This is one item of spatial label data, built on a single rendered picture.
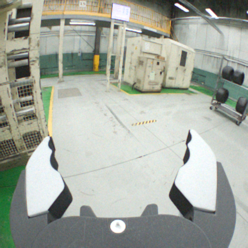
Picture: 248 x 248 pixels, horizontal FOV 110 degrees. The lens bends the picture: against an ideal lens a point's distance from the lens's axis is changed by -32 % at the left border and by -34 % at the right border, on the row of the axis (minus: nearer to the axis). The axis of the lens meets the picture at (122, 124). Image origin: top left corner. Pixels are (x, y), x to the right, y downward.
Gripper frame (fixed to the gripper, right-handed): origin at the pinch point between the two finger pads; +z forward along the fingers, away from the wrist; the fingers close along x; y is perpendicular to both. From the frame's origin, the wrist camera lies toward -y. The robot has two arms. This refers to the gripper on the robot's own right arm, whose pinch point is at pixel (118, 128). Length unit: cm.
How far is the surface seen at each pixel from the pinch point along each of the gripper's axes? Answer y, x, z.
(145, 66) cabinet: 24, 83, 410
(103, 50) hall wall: -67, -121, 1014
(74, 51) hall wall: -88, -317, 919
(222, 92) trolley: 80, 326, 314
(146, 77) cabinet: 64, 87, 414
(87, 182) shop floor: 102, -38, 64
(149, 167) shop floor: 111, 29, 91
